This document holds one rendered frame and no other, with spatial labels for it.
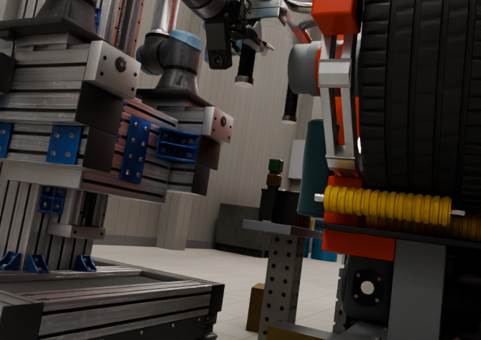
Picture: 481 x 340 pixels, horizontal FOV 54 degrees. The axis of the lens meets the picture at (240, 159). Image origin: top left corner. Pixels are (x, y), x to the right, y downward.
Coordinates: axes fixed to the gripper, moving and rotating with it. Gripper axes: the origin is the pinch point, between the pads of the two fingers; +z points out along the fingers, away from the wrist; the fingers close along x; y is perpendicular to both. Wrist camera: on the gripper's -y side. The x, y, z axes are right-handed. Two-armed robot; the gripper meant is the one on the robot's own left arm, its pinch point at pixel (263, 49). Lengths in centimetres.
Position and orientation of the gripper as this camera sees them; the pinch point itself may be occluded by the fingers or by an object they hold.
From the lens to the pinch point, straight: 221.2
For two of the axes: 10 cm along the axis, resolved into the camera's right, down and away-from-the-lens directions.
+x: 7.3, 1.5, -6.7
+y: -2.4, 9.7, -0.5
